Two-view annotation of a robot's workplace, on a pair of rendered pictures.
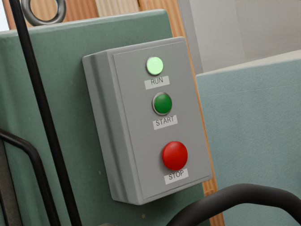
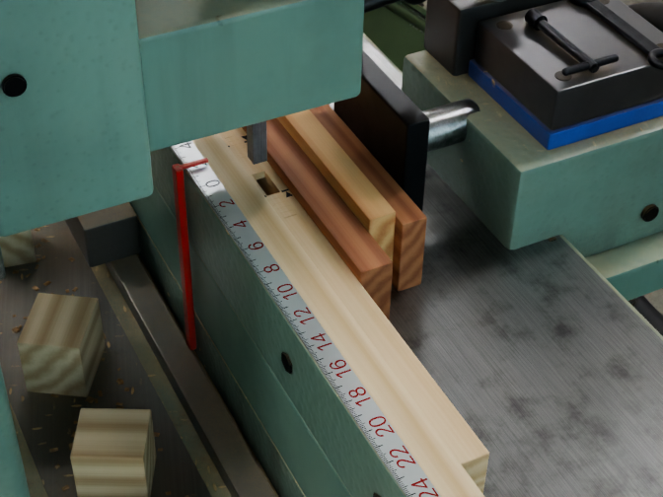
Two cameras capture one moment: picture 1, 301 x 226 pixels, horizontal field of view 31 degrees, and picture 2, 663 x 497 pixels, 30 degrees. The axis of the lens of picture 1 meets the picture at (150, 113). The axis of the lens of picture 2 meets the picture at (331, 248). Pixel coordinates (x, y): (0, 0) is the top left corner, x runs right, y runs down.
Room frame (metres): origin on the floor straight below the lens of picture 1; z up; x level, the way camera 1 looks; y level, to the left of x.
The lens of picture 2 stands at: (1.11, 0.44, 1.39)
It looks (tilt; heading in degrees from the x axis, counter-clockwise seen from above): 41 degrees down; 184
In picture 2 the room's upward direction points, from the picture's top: 1 degrees clockwise
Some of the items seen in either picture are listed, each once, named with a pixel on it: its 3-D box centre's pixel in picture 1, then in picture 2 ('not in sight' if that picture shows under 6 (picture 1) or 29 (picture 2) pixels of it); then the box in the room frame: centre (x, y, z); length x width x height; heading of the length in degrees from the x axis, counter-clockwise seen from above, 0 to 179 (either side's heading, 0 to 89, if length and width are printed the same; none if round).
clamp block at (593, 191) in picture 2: not in sight; (541, 141); (0.45, 0.52, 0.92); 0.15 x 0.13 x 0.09; 32
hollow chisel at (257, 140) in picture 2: not in sight; (257, 123); (0.53, 0.35, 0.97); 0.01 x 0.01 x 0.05; 32
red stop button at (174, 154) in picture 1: (174, 155); not in sight; (0.55, -0.02, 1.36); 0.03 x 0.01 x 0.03; 122
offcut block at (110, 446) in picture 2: not in sight; (114, 456); (0.66, 0.28, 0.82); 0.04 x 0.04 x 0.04; 5
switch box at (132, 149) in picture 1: (148, 119); not in sight; (0.58, 0.00, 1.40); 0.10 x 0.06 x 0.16; 122
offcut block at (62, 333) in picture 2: not in sight; (62, 344); (0.57, 0.23, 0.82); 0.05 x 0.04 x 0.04; 179
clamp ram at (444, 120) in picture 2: not in sight; (420, 132); (0.49, 0.44, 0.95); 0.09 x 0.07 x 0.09; 32
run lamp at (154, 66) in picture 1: (155, 65); not in sight; (0.55, -0.01, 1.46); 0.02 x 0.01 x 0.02; 122
